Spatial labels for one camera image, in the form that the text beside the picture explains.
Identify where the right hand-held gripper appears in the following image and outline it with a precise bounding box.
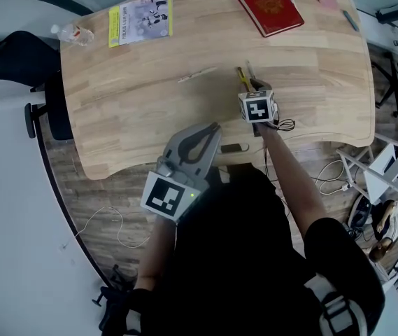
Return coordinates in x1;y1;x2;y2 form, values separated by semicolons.
237;78;280;124

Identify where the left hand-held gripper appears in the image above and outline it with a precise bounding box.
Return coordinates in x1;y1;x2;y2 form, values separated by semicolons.
140;122;222;223

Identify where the red hardcover book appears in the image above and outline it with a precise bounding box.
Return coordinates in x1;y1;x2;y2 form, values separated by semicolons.
225;0;306;39

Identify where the grey marker pen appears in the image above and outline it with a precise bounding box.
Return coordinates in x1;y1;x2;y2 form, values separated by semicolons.
341;9;361;32

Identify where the yellow-edged picture book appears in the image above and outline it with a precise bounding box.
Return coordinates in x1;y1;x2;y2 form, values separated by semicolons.
108;0;174;49

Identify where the person's right forearm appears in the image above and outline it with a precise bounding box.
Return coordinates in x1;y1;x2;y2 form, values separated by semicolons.
254;120;327;239

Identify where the person's left forearm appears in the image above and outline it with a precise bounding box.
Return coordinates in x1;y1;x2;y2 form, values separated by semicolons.
134;217;179;291

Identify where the black mesh office chair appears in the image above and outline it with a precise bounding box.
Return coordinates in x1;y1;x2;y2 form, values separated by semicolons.
0;30;76;141

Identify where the person's torso in black shirt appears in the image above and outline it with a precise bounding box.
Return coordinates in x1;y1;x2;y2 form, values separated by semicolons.
100;164;387;336

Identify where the white folding step stool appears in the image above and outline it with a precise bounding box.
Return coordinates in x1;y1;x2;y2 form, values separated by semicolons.
336;133;398;207

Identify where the clear plastic water bottle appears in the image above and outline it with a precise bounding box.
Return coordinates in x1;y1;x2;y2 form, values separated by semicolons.
50;24;96;47

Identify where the black chair base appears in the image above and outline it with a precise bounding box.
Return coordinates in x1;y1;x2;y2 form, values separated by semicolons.
92;264;138;308

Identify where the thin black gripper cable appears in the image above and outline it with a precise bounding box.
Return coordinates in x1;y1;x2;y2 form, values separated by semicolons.
263;118;296;175

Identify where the white floor cable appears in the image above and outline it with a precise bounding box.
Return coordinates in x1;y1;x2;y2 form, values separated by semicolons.
74;205;151;249

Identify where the white cable with plug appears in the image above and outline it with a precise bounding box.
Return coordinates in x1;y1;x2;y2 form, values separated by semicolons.
312;159;353;196

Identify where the grey white shoulder strap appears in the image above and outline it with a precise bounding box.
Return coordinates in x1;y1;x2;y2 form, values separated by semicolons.
123;308;144;336
303;274;369;336

